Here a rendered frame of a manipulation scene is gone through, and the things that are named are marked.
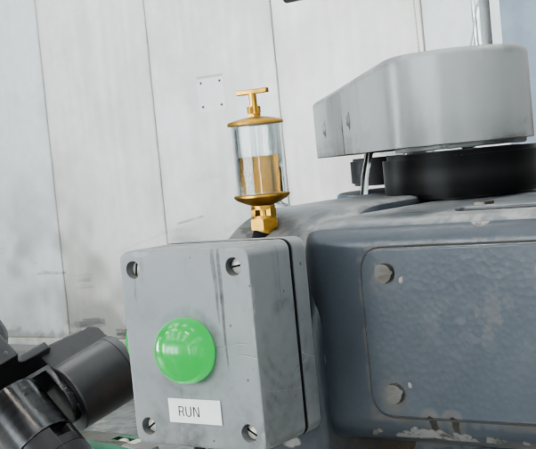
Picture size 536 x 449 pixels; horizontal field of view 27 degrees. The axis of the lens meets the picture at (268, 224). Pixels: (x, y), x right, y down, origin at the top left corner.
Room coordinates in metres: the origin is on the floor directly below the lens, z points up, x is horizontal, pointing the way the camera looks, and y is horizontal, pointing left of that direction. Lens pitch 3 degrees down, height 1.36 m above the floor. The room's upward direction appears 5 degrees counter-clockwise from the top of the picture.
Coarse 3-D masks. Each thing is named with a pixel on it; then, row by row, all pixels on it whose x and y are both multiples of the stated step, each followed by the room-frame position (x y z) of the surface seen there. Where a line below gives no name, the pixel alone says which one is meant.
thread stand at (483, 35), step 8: (288, 0) 0.92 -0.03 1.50; (296, 0) 0.92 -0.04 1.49; (472, 0) 0.83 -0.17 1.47; (480, 0) 0.82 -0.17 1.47; (488, 0) 0.83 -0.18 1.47; (472, 8) 0.83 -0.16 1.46; (480, 8) 0.82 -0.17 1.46; (488, 8) 0.83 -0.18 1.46; (472, 16) 0.83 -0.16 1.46; (480, 16) 0.82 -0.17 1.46; (488, 16) 0.83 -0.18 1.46; (480, 24) 0.82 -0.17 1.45; (488, 24) 0.82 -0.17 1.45; (480, 32) 0.82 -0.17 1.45; (488, 32) 0.82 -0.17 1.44; (480, 40) 0.82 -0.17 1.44; (488, 40) 0.82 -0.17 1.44
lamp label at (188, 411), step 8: (168, 400) 0.50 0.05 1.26; (176, 400) 0.50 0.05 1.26; (184, 400) 0.50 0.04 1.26; (192, 400) 0.50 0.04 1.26; (200, 400) 0.49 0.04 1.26; (208, 400) 0.49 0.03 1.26; (176, 408) 0.50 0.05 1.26; (184, 408) 0.50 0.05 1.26; (192, 408) 0.50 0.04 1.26; (200, 408) 0.49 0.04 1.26; (208, 408) 0.49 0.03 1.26; (216, 408) 0.49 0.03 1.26; (176, 416) 0.50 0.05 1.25; (184, 416) 0.50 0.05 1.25; (192, 416) 0.50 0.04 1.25; (200, 416) 0.49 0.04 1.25; (208, 416) 0.49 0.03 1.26; (216, 416) 0.49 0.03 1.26; (208, 424) 0.49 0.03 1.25; (216, 424) 0.49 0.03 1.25
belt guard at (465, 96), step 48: (480, 48) 0.60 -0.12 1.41; (336, 96) 0.85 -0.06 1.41; (384, 96) 0.63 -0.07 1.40; (432, 96) 0.60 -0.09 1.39; (480, 96) 0.60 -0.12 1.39; (528, 96) 0.62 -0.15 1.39; (336, 144) 0.88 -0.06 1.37; (384, 144) 0.65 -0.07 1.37; (432, 144) 0.60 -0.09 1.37; (480, 144) 0.60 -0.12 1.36
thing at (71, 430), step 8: (72, 424) 0.86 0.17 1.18; (48, 432) 0.84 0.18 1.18; (64, 432) 0.86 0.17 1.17; (72, 432) 0.85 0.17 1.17; (32, 440) 0.84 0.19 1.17; (40, 440) 0.84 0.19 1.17; (48, 440) 0.84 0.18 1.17; (56, 440) 0.84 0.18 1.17; (64, 440) 0.84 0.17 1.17; (72, 440) 0.84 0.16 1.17; (80, 440) 0.85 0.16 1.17; (24, 448) 0.84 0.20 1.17; (32, 448) 0.83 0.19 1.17; (40, 448) 0.83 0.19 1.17; (48, 448) 0.83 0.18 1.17; (56, 448) 0.83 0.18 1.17; (64, 448) 0.84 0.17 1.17; (72, 448) 0.84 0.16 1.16; (80, 448) 0.84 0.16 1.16; (88, 448) 0.85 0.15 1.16
